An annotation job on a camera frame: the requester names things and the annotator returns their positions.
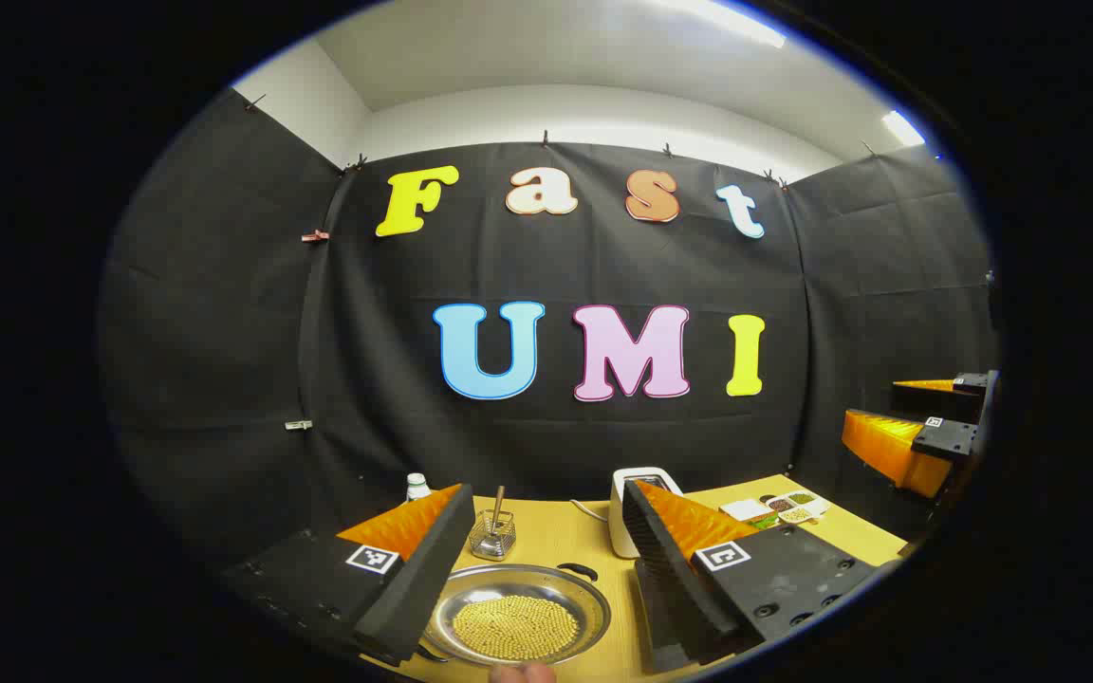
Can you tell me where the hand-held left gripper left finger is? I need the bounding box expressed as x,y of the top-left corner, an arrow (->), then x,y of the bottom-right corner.
219,482 -> 477,667

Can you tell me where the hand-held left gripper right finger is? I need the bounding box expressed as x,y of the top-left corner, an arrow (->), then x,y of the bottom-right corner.
621,479 -> 889,676

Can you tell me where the steel pot with black handles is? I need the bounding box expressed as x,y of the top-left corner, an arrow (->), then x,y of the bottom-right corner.
418,562 -> 612,667

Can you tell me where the pile of yellow soybeans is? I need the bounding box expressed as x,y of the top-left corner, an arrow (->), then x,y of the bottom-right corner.
452,595 -> 581,662

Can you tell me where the white toaster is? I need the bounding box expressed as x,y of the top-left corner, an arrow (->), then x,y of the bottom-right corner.
608,467 -> 685,559

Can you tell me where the white divided dish of beans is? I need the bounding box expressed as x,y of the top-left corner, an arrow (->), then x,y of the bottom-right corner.
763,490 -> 832,527

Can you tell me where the ceiling light strip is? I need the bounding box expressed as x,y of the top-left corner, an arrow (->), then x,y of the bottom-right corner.
881,110 -> 927,148

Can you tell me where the black backdrop cloth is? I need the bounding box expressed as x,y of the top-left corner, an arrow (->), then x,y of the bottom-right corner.
99,87 -> 998,570

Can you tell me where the wire mesh utensil holder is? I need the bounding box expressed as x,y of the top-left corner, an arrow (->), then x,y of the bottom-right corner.
469,509 -> 517,561

